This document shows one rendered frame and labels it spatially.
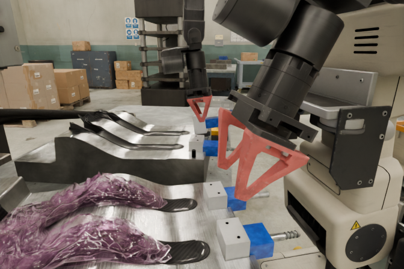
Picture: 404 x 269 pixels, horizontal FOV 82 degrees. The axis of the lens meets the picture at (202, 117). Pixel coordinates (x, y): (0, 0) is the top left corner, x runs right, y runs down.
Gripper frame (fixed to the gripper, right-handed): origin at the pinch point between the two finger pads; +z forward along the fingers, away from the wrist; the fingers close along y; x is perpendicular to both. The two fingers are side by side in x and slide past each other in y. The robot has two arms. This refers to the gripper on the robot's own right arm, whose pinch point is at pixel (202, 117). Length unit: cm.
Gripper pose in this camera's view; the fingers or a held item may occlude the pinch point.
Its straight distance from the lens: 70.5
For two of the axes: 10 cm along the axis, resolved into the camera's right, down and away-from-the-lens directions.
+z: 1.2, 9.8, 1.4
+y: -1.1, 1.5, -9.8
